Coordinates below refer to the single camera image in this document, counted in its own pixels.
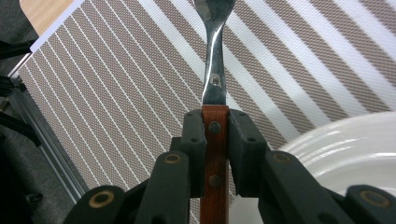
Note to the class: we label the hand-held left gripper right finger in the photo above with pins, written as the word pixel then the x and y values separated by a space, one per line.
pixel 246 155

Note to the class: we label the aluminium table frame rail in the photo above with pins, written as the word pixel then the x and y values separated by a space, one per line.
pixel 46 140

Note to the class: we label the white ribbed plate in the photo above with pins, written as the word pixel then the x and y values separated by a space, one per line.
pixel 342 149

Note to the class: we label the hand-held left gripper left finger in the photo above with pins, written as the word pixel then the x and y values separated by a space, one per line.
pixel 196 149

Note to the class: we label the black stand leg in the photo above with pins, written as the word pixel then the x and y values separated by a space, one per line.
pixel 15 49
pixel 18 127

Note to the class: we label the brown and white striped placemat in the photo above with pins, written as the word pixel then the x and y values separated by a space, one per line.
pixel 124 93

